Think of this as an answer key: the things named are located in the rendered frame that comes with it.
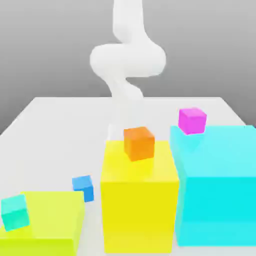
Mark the large yellow box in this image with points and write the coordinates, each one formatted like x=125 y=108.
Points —
x=138 y=210

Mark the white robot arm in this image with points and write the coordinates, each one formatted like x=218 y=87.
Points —
x=128 y=60

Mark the small orange cube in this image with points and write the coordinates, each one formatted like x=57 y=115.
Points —
x=139 y=144

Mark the large cyan box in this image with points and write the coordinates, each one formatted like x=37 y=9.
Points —
x=218 y=190

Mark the large lime box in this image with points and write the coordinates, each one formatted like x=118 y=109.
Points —
x=50 y=220

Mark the small teal cube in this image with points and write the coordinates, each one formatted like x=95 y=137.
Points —
x=15 y=214

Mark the small blue cube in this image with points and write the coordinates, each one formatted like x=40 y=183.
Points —
x=86 y=185

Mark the small magenta cube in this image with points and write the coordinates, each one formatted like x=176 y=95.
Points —
x=192 y=121

